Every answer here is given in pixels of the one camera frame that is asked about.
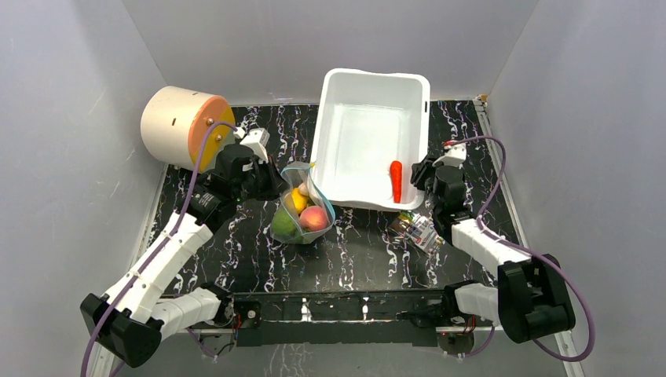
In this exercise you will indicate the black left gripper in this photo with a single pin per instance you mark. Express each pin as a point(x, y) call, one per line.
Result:
point(277, 185)

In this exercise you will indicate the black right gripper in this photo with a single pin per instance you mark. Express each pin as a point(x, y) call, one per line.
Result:
point(426, 173)

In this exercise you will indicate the red toy pepper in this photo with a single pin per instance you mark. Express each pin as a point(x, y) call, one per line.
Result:
point(396, 178)

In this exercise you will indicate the yellow toy mango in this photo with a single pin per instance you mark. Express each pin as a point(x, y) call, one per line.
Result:
point(295, 202)

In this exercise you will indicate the green toy lime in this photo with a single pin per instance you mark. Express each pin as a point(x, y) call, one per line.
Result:
point(282, 225)

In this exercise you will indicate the clear zip top bag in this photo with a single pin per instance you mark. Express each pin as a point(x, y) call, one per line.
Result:
point(295, 174)

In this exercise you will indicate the white plastic bin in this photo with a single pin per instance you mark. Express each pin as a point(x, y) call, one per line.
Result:
point(365, 121)

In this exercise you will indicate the toy peach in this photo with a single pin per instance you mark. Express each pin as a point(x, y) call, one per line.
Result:
point(314, 219)

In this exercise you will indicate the white toy garlic bulb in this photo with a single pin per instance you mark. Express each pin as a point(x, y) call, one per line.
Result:
point(303, 189)

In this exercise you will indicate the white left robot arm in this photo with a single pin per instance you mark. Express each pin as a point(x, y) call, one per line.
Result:
point(156, 270)

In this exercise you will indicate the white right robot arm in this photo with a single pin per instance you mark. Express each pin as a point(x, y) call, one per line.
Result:
point(504, 270)

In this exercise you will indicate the pack of coloured markers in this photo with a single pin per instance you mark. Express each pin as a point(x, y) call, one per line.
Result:
point(418, 230)

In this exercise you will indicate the cream cylinder with orange face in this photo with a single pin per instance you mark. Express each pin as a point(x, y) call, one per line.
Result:
point(175, 120)

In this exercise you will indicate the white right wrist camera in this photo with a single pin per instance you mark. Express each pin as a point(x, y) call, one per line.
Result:
point(455, 154)

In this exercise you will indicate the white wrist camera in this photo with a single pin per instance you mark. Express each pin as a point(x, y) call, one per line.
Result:
point(455, 154)
point(256, 140)

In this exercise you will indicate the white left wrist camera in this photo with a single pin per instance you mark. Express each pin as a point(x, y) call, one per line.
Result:
point(256, 140)

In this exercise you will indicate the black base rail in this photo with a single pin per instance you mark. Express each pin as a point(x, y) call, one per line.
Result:
point(416, 317)

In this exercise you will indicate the aluminium frame rail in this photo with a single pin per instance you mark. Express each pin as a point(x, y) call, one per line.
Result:
point(134, 333)

